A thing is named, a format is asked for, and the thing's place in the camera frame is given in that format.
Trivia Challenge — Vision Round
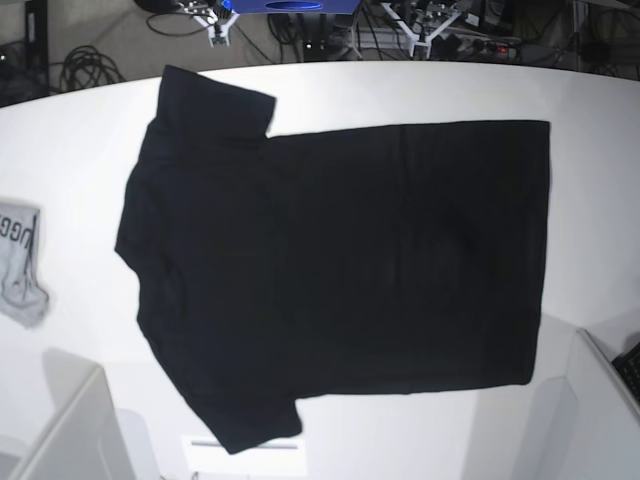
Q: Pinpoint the black keyboard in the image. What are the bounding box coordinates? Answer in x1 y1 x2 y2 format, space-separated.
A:
612 344 640 401

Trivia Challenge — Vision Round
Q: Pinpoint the left white partition panel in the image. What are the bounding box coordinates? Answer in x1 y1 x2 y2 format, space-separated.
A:
1 349 161 479

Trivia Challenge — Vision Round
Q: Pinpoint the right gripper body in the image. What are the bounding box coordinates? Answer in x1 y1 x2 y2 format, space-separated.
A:
192 1 240 38

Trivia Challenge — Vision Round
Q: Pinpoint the white partition panel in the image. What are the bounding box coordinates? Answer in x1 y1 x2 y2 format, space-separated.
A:
1 349 161 479
512 330 639 479

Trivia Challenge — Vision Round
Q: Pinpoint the blue box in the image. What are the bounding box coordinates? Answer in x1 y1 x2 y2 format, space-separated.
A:
230 0 360 14

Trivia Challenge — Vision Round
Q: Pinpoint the black T-shirt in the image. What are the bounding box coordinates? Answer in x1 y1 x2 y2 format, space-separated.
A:
115 66 551 454

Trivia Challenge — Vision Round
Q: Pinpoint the white power strip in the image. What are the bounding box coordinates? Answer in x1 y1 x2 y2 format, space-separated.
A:
344 27 521 59

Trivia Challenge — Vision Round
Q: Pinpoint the white slotted tray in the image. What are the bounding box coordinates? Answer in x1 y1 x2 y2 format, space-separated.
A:
181 436 308 477

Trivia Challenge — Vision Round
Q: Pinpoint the coiled black cable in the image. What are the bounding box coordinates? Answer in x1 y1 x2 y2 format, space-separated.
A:
59 45 126 94

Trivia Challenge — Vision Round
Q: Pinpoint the right white partition panel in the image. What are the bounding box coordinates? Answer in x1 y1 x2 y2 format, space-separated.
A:
512 330 639 479

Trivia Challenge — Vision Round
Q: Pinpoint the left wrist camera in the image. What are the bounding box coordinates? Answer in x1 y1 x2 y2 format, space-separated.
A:
411 39 432 60

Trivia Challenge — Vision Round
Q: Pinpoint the grey printed garment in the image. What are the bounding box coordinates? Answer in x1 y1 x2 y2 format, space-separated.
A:
1 202 49 328

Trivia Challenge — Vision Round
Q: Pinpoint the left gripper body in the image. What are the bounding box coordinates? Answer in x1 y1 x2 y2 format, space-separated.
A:
382 2 463 45

